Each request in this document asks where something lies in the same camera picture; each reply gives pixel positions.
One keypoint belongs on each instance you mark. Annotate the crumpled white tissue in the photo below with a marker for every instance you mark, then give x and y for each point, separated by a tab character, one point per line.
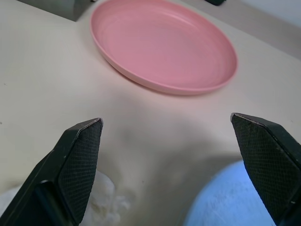
103	202

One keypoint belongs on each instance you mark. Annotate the light blue round object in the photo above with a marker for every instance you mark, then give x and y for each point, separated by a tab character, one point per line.
225	197

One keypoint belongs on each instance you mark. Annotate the grey metal box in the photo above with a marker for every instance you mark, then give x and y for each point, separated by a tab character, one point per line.
51	7

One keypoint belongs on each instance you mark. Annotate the pink round plate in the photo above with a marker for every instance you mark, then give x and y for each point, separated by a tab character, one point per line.
164	44

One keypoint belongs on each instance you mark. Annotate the black object at table edge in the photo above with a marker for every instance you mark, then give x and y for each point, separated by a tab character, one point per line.
215	2

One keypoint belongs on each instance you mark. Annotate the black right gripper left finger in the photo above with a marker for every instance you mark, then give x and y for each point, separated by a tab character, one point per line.
70	169

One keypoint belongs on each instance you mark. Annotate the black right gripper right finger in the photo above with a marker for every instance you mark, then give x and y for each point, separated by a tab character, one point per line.
265	162

